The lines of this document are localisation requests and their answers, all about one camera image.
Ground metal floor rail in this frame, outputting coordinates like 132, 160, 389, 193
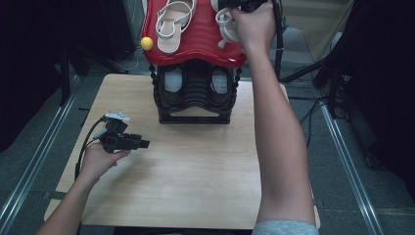
318, 103, 385, 235
0, 73, 81, 231

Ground red and black shoe rack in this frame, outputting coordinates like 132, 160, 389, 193
140, 0, 253, 125

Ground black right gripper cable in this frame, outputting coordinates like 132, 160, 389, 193
271, 0, 286, 80

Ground grey sleeve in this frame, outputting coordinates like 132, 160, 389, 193
251, 219, 320, 235

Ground grey tape strip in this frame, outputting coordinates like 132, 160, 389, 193
40, 190, 68, 201

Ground thin white cable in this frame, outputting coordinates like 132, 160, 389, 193
114, 48, 145, 73

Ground black tripod stand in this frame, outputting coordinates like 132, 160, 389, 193
279, 53, 348, 119

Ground black metal stand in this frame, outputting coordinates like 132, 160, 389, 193
58, 45, 92, 106

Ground dark curtain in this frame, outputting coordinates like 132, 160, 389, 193
326, 0, 415, 200
0, 0, 135, 155

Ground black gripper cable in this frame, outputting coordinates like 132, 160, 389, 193
271, 0, 286, 80
73, 117, 110, 181

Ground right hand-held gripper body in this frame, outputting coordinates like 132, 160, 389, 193
217, 0, 272, 14

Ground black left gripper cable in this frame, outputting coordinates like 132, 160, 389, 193
73, 117, 110, 181

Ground black floor cables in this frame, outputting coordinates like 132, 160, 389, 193
298, 97, 329, 155

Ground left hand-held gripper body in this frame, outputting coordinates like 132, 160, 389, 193
98, 112, 141, 155

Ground person's right hand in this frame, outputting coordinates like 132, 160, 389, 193
229, 1, 277, 55

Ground white strappy sandal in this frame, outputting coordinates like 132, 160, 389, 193
155, 0, 198, 55
209, 0, 245, 50

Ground person's left hand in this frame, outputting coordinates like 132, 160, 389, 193
77, 141, 131, 184

